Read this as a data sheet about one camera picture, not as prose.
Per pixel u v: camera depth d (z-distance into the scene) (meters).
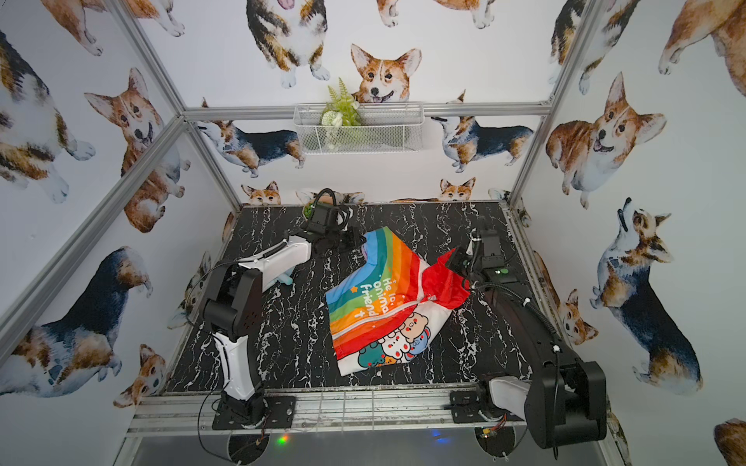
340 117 0.82
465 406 0.73
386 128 0.92
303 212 1.03
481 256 0.63
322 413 0.75
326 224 0.77
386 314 0.88
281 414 0.74
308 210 1.04
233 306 0.52
